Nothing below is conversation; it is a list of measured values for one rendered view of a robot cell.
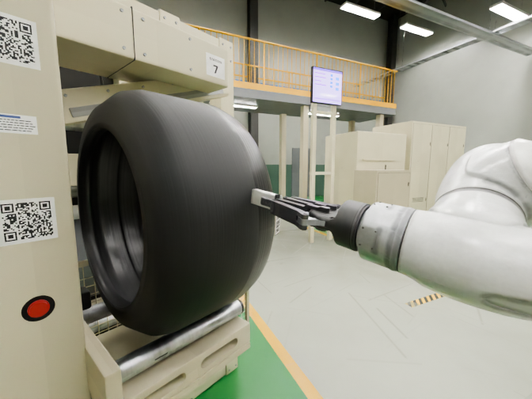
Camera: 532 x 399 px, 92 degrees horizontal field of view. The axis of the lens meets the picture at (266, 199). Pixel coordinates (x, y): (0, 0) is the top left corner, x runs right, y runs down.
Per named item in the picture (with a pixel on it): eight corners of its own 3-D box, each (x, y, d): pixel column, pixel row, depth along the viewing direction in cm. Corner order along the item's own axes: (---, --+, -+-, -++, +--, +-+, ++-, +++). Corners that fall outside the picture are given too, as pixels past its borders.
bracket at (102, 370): (108, 427, 46) (104, 378, 45) (58, 332, 72) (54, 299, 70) (128, 414, 48) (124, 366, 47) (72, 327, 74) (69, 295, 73)
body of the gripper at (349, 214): (380, 202, 41) (328, 190, 47) (360, 208, 35) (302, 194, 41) (371, 245, 43) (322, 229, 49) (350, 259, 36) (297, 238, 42)
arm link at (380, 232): (406, 213, 31) (358, 202, 35) (390, 282, 33) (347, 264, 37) (422, 205, 38) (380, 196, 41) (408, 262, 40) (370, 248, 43)
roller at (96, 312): (69, 316, 71) (73, 332, 70) (71, 309, 69) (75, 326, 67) (183, 275, 97) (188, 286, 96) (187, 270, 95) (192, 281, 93)
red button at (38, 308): (28, 321, 45) (26, 305, 44) (27, 317, 46) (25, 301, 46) (51, 313, 47) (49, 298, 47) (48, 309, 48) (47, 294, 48)
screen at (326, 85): (312, 102, 408) (313, 65, 402) (309, 103, 413) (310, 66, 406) (341, 105, 433) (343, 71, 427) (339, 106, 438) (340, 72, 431)
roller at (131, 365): (114, 393, 50) (113, 373, 49) (106, 379, 53) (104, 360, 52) (245, 315, 76) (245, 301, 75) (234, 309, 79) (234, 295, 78)
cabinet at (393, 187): (373, 240, 463) (377, 170, 447) (351, 233, 513) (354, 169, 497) (407, 234, 501) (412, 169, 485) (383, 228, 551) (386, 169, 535)
